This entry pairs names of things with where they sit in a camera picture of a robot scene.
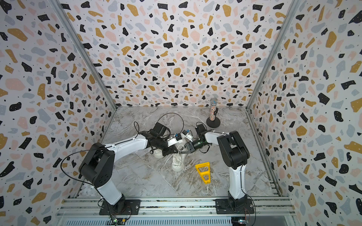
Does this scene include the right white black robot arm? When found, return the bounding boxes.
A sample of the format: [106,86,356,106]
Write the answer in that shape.
[181,124,250,209]

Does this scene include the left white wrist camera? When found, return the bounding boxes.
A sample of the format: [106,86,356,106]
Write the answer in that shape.
[167,133,183,147]

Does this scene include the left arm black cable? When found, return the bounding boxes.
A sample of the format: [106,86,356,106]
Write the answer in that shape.
[59,112,185,226]

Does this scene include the white knit sneaker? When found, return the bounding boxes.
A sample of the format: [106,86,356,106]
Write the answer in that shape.
[172,145,186,172]
[153,149,164,159]

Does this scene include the left aluminium corner post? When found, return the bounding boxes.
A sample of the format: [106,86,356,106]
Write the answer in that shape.
[49,1,117,110]

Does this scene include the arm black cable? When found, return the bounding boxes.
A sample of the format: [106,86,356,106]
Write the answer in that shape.
[195,121,257,226]
[59,112,185,226]

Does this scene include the right aluminium corner post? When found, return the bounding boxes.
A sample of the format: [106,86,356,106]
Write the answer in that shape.
[246,0,301,111]

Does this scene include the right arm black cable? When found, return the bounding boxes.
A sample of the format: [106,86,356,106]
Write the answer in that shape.
[195,121,257,226]

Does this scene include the sneaker white shoelace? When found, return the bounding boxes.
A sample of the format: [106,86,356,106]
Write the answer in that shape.
[163,112,210,170]

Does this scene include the sprinkle tube on black base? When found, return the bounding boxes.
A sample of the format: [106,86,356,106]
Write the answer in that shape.
[206,98,221,128]

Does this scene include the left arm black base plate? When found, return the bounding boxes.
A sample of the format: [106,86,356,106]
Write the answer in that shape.
[99,199,141,216]

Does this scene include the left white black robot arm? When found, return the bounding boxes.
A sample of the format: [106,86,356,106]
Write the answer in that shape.
[79,122,177,206]

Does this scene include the yellow plastic triangular stand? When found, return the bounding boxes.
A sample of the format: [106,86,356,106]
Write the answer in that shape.
[195,162,211,184]

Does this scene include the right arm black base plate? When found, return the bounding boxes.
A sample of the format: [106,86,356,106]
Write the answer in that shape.
[215,198,255,214]

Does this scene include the front aluminium rail frame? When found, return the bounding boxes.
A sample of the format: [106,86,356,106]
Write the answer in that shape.
[55,196,299,226]

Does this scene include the aluminium corner post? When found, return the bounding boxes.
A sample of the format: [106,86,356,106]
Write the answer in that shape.
[246,0,301,111]
[49,1,117,110]

